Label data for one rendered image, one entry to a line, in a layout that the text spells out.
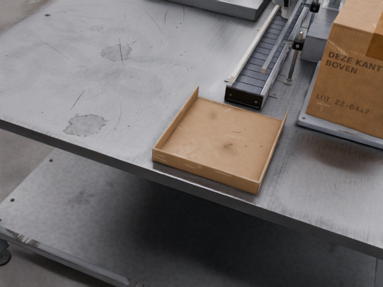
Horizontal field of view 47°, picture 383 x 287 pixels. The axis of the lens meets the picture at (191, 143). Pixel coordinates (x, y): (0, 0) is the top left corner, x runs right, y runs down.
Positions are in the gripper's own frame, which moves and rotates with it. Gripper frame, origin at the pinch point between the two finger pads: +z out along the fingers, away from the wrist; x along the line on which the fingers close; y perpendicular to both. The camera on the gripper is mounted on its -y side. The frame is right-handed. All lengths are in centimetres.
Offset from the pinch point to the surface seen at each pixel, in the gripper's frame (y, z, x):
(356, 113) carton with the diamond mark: -29, -22, 45
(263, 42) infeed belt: 2.8, -5.3, 20.2
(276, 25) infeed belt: 2.0, 2.0, 7.4
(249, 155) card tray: -7, -26, 66
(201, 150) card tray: 4, -28, 69
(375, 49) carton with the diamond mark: -28, -38, 36
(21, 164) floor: 106, 65, 74
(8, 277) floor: 71, 39, 120
